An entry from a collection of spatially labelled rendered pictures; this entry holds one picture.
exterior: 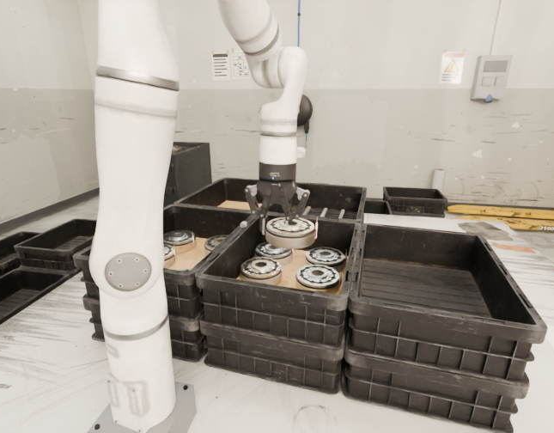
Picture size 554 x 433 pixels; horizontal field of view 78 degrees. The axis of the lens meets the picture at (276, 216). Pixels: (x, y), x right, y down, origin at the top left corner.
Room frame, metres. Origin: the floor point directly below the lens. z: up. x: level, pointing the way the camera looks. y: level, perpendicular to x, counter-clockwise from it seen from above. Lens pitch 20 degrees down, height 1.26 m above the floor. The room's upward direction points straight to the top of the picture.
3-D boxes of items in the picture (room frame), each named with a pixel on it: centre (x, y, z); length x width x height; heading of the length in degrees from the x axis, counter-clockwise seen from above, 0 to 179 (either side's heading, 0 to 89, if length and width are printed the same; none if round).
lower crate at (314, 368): (0.74, -0.03, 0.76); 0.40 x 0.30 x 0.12; 164
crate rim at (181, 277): (0.82, 0.25, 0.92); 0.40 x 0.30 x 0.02; 164
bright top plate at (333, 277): (0.72, -0.10, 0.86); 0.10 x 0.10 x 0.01
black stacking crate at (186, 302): (0.82, 0.25, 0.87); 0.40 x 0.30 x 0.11; 164
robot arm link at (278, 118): (0.68, -0.01, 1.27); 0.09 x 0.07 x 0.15; 63
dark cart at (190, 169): (2.55, 0.82, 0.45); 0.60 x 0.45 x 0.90; 169
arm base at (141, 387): (0.44, 0.21, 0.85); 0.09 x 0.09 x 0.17; 71
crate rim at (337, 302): (0.74, -0.03, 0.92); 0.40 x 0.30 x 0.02; 164
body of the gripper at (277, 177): (0.68, 0.00, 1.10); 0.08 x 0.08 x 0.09
